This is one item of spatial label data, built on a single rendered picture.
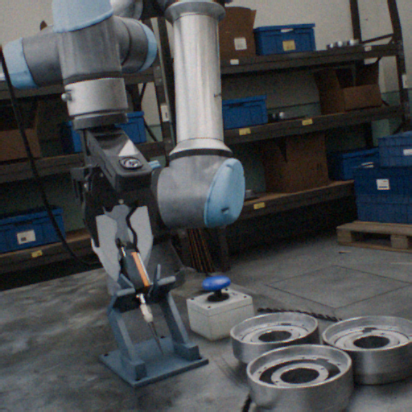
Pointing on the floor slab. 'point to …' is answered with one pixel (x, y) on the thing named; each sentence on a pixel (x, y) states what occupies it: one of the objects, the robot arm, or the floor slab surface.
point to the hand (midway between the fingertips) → (129, 269)
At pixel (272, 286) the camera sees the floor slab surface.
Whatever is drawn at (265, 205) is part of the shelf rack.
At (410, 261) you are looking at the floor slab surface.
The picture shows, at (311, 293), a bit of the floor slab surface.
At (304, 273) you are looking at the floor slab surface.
